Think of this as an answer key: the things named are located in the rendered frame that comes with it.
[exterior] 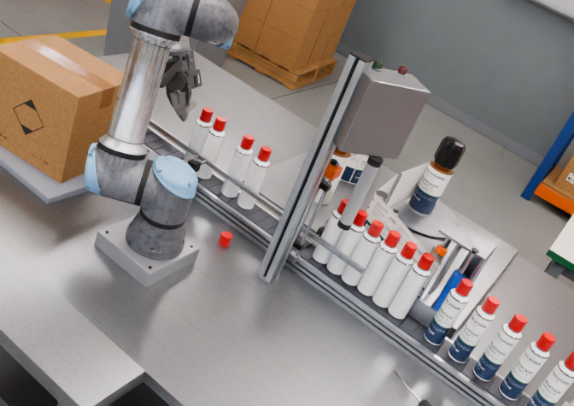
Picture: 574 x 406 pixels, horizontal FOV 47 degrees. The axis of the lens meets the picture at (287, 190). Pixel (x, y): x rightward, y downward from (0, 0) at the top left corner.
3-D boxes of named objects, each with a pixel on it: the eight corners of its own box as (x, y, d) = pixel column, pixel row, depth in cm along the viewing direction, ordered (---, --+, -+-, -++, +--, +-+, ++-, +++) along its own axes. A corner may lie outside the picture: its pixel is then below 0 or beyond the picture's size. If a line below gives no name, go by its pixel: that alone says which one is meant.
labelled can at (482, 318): (467, 358, 176) (506, 302, 166) (461, 367, 172) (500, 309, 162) (451, 346, 178) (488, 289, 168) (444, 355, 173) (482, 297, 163)
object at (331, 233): (331, 261, 192) (360, 204, 182) (323, 267, 187) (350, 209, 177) (317, 250, 193) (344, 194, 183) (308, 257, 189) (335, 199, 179)
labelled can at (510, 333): (493, 376, 173) (533, 320, 163) (487, 385, 169) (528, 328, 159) (475, 363, 175) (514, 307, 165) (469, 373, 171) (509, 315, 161)
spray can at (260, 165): (256, 208, 201) (278, 150, 191) (246, 213, 197) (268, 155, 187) (243, 198, 203) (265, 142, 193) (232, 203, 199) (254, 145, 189)
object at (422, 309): (453, 315, 189) (498, 245, 177) (437, 335, 179) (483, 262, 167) (412, 286, 194) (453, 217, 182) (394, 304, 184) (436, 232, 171)
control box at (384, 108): (397, 160, 164) (431, 91, 155) (339, 151, 156) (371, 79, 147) (379, 138, 172) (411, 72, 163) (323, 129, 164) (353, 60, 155)
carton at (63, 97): (116, 158, 203) (137, 79, 190) (61, 184, 183) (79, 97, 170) (41, 113, 210) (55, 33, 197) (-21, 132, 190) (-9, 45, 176)
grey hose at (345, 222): (352, 227, 172) (385, 160, 162) (346, 232, 169) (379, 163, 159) (341, 220, 173) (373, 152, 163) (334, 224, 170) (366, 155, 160)
